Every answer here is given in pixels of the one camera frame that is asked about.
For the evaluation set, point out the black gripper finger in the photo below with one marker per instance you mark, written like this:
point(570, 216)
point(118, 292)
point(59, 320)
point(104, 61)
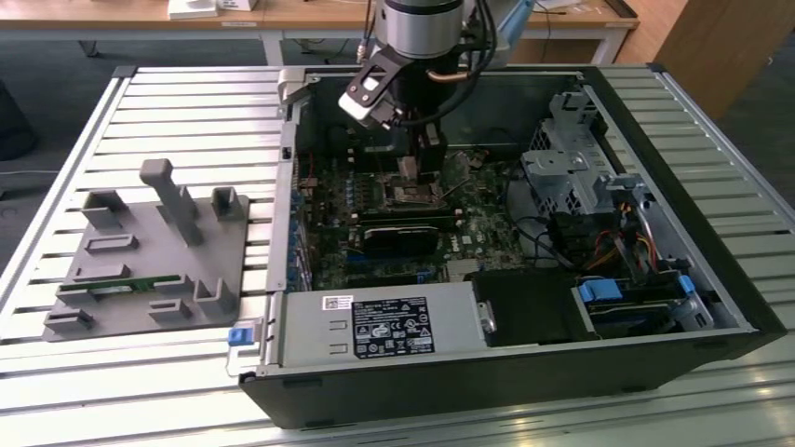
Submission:
point(432, 153)
point(403, 139)

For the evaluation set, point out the silver CPU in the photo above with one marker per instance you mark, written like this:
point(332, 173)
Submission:
point(408, 168)

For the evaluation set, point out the CPU socket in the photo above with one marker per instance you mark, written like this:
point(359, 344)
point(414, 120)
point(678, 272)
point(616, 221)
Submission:
point(403, 193)

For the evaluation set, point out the black RAM stick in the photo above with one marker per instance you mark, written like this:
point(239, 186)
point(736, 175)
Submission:
point(403, 214)

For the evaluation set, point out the green motherboard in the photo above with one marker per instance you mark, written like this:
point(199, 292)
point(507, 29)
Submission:
point(491, 219)

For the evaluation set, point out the black graphics card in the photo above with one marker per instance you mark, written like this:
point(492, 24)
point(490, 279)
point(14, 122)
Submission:
point(398, 242)

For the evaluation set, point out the silver drive cage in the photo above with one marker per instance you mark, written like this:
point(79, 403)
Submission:
point(559, 163)

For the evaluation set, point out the pale blue teach pendant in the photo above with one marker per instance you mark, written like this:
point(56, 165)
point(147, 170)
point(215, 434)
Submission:
point(515, 23)

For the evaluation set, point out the silver chipset heatsink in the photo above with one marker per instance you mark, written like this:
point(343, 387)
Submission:
point(463, 271)

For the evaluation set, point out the wooden desk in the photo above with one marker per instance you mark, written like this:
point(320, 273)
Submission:
point(279, 18)

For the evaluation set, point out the printed white box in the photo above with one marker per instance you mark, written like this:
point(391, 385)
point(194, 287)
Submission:
point(239, 4)

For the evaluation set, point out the black plastic shroud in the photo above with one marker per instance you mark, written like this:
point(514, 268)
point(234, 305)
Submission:
point(528, 307)

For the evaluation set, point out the blue disk carrier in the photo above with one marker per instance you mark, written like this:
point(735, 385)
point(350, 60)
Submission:
point(599, 291)

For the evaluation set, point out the silver power supply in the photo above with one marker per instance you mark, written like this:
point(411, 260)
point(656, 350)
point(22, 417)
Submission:
point(311, 335)

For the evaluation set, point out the wooden cabinet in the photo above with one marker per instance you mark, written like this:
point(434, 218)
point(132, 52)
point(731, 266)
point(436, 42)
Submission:
point(708, 46)

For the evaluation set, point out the grey parts rack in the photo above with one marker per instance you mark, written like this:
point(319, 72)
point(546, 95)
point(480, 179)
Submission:
point(155, 261)

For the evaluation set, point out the blue plastic clip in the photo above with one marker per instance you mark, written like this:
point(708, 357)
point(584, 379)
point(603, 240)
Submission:
point(686, 285)

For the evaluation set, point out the blue case latch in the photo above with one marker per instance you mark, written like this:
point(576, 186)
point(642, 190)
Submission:
point(242, 337)

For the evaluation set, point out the green RAM stick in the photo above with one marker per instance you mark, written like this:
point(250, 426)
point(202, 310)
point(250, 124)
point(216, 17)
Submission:
point(150, 282)

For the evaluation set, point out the black PC case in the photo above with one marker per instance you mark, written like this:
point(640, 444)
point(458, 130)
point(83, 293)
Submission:
point(435, 396)

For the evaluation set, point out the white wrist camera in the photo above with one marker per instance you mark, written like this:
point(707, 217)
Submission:
point(360, 109)

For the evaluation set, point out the grey plastic bracket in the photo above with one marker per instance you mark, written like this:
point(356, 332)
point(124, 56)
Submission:
point(620, 184)

